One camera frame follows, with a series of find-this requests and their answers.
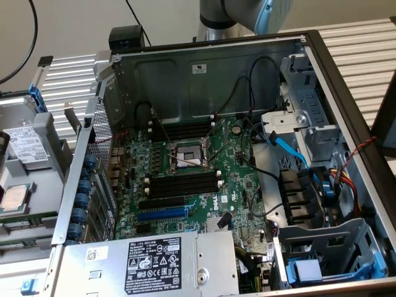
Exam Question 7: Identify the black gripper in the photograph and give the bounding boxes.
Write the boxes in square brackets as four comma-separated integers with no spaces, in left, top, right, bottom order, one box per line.
[0,129,12,170]

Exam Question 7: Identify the hard disk with white label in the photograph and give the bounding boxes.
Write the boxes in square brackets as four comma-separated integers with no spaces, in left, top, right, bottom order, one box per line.
[0,95,53,171]

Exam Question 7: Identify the CPU chip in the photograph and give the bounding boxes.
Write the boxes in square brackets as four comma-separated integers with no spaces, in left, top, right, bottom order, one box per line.
[0,182,35,216]

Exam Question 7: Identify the grey parts rack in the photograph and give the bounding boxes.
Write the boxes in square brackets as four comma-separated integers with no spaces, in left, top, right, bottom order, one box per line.
[0,89,77,267]

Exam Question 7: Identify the metal rear port block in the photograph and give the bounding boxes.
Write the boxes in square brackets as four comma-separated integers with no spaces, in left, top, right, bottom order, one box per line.
[110,147,129,188]

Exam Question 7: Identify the blue plastic latch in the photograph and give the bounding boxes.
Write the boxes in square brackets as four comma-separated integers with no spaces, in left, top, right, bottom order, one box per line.
[20,278,40,296]

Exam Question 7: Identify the silver power supply unit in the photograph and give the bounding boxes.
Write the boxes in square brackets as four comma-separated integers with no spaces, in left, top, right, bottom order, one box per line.
[51,230,241,297]

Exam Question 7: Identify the black box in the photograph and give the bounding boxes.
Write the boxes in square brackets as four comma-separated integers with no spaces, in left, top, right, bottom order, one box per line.
[108,25,146,53]

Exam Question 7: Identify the long black expansion slot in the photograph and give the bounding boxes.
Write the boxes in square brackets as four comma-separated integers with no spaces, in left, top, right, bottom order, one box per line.
[138,196,186,210]

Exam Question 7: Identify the blue expansion slot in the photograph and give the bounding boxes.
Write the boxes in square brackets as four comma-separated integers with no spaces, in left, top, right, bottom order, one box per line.
[137,206,189,222]

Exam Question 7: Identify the metal CPU socket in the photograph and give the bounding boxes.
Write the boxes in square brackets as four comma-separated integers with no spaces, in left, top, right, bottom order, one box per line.
[165,136,217,176]

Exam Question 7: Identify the metal socket cover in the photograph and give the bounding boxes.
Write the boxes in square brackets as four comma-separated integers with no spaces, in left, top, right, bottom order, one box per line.
[206,118,231,148]

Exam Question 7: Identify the small silver heat sink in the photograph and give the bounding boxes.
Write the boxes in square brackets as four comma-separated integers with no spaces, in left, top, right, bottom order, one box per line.
[205,216,233,232]

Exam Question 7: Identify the green Dell motherboard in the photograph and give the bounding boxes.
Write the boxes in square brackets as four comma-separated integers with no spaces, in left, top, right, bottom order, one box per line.
[111,116,281,245]

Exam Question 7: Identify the open metal PC case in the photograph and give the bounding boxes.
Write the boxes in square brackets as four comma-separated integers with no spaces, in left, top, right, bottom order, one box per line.
[51,29,396,297]

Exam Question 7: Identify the black plastic shroud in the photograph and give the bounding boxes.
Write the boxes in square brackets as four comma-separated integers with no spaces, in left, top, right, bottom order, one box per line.
[279,168,324,225]

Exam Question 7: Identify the metal disk bay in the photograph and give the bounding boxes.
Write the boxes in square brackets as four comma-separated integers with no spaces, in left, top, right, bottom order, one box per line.
[261,52,344,165]

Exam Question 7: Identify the blue disk tray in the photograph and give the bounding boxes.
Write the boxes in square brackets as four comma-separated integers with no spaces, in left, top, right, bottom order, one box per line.
[286,259,387,287]

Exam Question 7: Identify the grey disk bay cage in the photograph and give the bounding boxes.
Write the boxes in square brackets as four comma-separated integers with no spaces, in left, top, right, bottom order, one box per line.
[269,218,389,288]

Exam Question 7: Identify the dark side panel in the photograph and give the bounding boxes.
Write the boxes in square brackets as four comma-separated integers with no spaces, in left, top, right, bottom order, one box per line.
[370,69,396,158]

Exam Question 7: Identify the blue plastic disk bracket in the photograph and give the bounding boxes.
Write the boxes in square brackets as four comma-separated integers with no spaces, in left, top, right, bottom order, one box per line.
[27,84,48,114]

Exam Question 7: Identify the metal slot cover bracket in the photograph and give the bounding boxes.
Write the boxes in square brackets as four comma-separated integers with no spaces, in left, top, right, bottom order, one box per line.
[63,101,83,134]

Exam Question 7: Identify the thin red wire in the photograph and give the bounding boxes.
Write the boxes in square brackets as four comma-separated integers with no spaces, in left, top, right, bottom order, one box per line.
[94,129,130,145]

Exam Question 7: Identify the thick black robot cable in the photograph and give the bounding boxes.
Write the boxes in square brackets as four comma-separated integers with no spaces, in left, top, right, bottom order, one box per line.
[0,0,38,85]

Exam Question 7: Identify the thin black cable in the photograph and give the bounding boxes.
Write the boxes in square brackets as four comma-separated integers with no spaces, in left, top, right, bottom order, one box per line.
[125,0,152,46]

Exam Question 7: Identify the power cable bundle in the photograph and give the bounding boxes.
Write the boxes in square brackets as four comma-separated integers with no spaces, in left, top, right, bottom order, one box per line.
[234,244,270,294]

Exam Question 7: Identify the grey wire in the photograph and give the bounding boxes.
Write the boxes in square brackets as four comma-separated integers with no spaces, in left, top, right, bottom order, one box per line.
[248,190,284,217]

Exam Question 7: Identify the blue SATA wire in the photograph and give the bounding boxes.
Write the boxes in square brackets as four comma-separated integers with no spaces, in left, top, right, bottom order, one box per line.
[268,130,337,200]

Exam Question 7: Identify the yellow red power wires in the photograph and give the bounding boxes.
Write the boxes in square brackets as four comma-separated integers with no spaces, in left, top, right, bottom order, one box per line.
[329,168,363,217]

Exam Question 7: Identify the red black twisted wire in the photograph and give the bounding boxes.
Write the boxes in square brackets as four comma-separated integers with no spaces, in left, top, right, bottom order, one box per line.
[335,136,377,179]

